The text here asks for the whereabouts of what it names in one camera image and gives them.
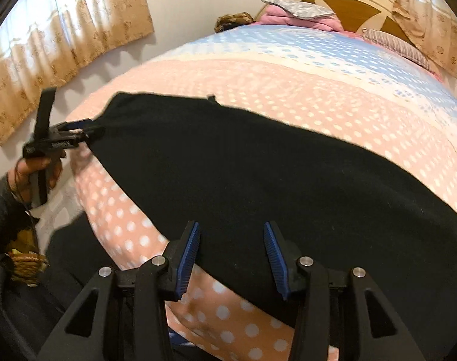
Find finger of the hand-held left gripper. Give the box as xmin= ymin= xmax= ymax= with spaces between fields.
xmin=76 ymin=126 xmax=106 ymax=144
xmin=59 ymin=119 xmax=95 ymax=130

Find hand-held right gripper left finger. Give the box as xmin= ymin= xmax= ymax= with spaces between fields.
xmin=36 ymin=221 xmax=201 ymax=361

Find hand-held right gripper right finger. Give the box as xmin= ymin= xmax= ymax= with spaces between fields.
xmin=263 ymin=221 xmax=427 ymax=361

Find black pants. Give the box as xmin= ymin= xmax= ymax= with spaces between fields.
xmin=89 ymin=92 xmax=457 ymax=328

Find person's left forearm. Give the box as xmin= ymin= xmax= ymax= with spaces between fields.
xmin=0 ymin=175 xmax=37 ymax=251

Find person's left hand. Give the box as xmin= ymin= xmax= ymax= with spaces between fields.
xmin=6 ymin=150 xmax=67 ymax=201

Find beige patterned curtain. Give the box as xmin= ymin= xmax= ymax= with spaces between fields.
xmin=0 ymin=0 xmax=155 ymax=147
xmin=307 ymin=0 xmax=457 ymax=79

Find person's dark clothing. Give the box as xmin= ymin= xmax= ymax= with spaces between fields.
xmin=0 ymin=226 xmax=169 ymax=361

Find brown woven object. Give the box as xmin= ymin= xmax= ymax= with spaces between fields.
xmin=6 ymin=229 xmax=50 ymax=287

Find bed with checkered blanket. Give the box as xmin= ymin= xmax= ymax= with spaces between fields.
xmin=36 ymin=19 xmax=457 ymax=361

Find pink folded blanket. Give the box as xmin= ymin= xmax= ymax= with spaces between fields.
xmin=256 ymin=5 xmax=344 ymax=32

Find grey patterned pillow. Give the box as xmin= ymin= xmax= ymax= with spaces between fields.
xmin=261 ymin=0 xmax=336 ymax=19

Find striped pillow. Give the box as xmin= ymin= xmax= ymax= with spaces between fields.
xmin=362 ymin=28 xmax=436 ymax=72

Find cream and wood headboard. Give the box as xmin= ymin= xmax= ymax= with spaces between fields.
xmin=274 ymin=0 xmax=417 ymax=46

